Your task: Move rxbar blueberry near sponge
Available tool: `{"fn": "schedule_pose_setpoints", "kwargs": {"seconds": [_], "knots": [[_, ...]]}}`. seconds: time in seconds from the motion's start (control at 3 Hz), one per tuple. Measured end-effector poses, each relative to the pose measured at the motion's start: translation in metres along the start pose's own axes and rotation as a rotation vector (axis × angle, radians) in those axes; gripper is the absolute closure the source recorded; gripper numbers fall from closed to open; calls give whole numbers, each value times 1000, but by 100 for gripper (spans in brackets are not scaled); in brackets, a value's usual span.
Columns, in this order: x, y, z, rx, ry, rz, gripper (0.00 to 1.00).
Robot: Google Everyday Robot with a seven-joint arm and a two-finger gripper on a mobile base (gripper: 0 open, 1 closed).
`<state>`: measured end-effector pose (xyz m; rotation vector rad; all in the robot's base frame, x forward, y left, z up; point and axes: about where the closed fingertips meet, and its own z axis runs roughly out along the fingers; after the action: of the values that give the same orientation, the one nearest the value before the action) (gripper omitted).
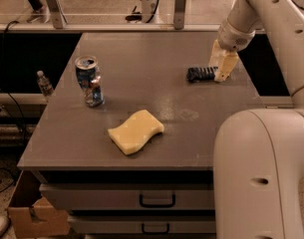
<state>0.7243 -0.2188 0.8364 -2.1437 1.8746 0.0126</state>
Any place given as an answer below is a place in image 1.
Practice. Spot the grey drawer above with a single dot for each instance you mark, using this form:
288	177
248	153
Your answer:
128	196
143	225

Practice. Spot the grey drawer cabinet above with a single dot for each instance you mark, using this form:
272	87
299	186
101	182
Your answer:
141	71

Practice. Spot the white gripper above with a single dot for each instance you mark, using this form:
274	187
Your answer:
231	39

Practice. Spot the lower grey drawer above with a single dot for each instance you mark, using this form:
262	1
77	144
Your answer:
143	225

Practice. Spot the middle metal bracket post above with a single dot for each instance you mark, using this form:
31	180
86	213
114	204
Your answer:
179	14

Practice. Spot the crushed blue soda can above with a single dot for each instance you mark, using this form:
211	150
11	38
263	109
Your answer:
89	79

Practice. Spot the metal bracket post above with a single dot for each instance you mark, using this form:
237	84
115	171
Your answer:
179	14
57	16

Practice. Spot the yellow sponge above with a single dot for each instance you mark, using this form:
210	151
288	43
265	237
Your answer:
135	132

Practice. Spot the upper grey drawer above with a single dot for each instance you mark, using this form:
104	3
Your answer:
128	196

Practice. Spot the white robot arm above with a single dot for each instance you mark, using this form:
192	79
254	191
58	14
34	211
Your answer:
258	158

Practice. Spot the left metal bracket post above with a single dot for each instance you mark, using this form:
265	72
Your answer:
57	16

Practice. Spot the clear plastic water bottle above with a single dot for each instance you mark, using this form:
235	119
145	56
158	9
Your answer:
44	84

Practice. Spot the brown cardboard box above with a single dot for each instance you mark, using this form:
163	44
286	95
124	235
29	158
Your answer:
31	214

